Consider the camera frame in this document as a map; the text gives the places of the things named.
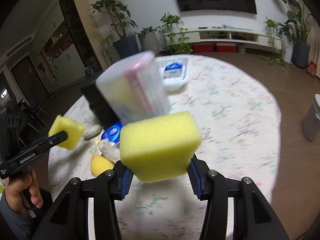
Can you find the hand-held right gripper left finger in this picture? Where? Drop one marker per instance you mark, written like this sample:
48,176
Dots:
125,183

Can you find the black cylindrical container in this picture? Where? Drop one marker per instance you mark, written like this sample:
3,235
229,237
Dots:
97,102

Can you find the small white pot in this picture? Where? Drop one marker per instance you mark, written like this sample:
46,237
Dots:
241,48

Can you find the tall plant in dark pot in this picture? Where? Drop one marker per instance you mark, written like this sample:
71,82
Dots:
125,47

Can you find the white wall cabinet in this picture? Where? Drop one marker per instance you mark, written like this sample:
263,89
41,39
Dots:
70,60

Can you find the dark shelf unit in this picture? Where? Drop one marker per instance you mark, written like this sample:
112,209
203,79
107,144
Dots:
75,27

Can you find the translucent plastic container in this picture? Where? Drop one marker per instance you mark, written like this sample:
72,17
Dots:
117,90

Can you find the trailing plant in white pot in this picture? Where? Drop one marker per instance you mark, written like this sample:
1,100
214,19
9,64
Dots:
287,52

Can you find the white plastic tray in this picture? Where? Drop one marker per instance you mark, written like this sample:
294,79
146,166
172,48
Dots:
175,83

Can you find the red storage box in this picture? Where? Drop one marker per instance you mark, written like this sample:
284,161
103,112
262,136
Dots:
203,47
225,48

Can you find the yellow peanut-shaped sponge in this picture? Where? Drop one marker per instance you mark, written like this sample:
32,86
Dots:
100,166

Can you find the floral tablecloth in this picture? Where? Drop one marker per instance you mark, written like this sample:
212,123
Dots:
237,120

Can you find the white television cabinet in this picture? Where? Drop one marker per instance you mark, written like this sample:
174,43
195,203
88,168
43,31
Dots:
265,38

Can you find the beige curtain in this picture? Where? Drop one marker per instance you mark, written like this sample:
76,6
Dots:
314,35

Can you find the trailing leafy plant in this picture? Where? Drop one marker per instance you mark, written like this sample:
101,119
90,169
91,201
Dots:
172,21

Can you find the short grey chenille pad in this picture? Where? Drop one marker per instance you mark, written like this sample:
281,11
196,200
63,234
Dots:
92,131

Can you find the large-leaf plant in dark pot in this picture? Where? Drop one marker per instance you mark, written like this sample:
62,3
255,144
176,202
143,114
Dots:
301,53

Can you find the grey trash can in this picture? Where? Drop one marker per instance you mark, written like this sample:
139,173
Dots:
311,122

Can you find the plant in ribbed grey pot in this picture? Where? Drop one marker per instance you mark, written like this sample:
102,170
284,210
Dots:
150,42

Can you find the spider plant on white stand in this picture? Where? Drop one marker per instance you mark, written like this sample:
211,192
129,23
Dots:
107,40

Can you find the large blue tissue pack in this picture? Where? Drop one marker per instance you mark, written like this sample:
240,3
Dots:
172,70

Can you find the dark wooden door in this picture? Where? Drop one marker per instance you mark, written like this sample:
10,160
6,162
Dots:
27,77

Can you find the dark dining chair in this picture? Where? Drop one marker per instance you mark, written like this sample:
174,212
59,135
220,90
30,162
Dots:
32,112

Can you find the person's left hand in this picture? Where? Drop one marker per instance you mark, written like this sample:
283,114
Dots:
15,192

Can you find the short beige chenille pad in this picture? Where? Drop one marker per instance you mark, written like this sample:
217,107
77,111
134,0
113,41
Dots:
110,151

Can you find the ceiling air vent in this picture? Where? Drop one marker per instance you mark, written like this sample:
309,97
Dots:
18,46

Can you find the red paper bag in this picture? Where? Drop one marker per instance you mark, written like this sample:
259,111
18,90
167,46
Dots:
311,69

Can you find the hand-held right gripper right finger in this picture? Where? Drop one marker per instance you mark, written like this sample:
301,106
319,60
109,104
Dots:
196,182

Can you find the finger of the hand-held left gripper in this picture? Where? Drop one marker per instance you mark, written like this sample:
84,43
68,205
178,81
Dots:
56,140

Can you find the person's left forearm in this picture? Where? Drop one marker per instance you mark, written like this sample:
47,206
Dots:
12,225

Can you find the yellow rectangular sponge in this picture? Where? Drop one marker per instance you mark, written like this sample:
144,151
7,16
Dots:
72,130
160,145

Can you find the small blue tissue pack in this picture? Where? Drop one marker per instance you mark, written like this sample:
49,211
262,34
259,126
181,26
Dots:
112,132

